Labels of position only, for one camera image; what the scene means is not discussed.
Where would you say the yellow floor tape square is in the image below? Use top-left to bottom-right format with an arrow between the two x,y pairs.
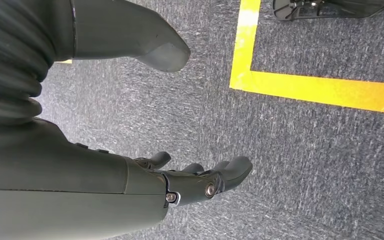
229,0 -> 384,117

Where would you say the black flat foot plate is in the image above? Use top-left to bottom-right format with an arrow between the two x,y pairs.
272,0 -> 384,21

